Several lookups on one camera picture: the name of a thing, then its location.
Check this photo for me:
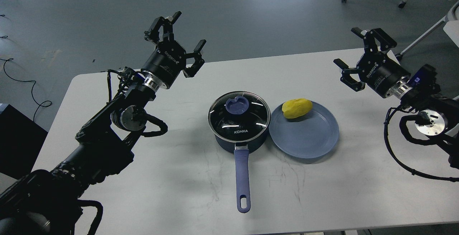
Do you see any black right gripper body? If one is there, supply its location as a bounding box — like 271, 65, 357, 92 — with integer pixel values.
357, 52, 411, 99

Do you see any white chair at right edge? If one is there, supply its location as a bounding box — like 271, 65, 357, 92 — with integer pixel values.
395, 0, 459, 61

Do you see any blue round plate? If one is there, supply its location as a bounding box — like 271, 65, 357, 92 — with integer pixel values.
269, 102, 340, 160

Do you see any black box at left edge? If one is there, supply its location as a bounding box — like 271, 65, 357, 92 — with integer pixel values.
0, 104, 48, 179

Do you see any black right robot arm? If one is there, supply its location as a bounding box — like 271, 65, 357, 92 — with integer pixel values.
334, 27, 458, 182

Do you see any yellow potato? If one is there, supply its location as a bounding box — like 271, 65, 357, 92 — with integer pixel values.
281, 98, 313, 119

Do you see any blue saucepan with handle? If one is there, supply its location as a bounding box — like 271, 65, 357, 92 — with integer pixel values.
208, 91, 271, 213

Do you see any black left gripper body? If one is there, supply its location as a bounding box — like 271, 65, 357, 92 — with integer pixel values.
141, 41, 186, 89

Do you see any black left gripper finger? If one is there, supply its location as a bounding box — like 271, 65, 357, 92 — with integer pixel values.
183, 40, 207, 78
144, 11, 182, 45

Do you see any glass pot lid blue knob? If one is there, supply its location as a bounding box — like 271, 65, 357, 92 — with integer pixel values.
208, 91, 271, 138

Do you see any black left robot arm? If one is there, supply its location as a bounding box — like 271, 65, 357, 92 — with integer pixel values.
1, 11, 206, 235

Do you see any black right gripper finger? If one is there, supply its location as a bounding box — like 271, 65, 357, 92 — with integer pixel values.
333, 59, 365, 92
351, 27, 397, 58

